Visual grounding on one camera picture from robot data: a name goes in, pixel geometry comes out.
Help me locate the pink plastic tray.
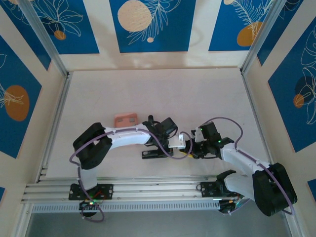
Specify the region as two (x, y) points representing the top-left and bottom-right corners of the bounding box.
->
(113, 113), (139, 129)

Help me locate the black controller board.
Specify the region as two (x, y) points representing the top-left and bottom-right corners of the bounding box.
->
(79, 200), (101, 211)
(218, 197), (244, 215)

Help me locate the aluminium corner post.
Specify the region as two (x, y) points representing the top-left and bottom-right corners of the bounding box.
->
(239, 0), (283, 75)
(18, 0), (71, 79)

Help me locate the black stapler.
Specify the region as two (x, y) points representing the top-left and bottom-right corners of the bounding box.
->
(141, 149), (173, 160)

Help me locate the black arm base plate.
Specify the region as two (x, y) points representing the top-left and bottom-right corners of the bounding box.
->
(68, 184), (114, 200)
(199, 181), (237, 198)

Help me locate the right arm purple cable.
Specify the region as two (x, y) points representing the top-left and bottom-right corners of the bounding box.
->
(197, 117), (298, 217)

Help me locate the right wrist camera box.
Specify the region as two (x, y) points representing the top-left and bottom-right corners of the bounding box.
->
(193, 126), (203, 143)

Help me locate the grey slotted cable duct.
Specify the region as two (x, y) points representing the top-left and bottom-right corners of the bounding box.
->
(31, 200), (223, 214)

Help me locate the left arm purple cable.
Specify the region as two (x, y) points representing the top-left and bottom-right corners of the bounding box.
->
(70, 125), (192, 223)

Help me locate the aluminium side rail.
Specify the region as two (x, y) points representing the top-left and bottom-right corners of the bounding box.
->
(37, 71), (73, 183)
(240, 69), (279, 177)

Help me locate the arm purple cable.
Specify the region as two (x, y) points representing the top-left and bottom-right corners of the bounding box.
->
(197, 117), (298, 217)
(70, 125), (192, 223)

